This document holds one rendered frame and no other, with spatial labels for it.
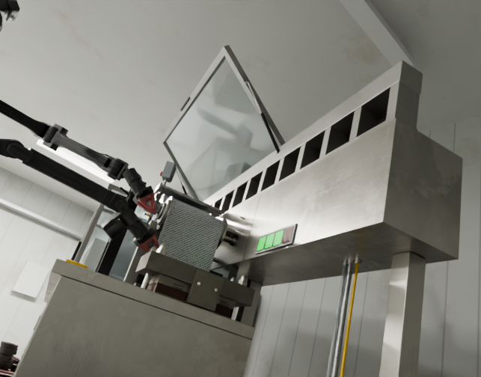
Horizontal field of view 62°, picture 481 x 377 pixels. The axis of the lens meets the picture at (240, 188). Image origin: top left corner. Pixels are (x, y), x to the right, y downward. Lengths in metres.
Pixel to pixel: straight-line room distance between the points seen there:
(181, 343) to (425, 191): 0.82
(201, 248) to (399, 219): 0.86
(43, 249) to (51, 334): 7.48
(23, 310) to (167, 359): 7.44
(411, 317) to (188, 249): 0.87
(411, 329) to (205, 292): 0.65
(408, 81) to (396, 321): 0.65
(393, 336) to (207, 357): 0.57
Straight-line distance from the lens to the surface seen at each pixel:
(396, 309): 1.11
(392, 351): 1.09
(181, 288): 1.39
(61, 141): 1.91
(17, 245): 8.61
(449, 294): 3.07
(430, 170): 1.16
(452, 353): 2.97
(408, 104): 1.22
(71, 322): 1.26
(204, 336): 1.34
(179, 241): 1.61
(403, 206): 1.05
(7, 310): 8.61
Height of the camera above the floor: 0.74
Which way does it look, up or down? 24 degrees up
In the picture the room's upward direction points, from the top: 17 degrees clockwise
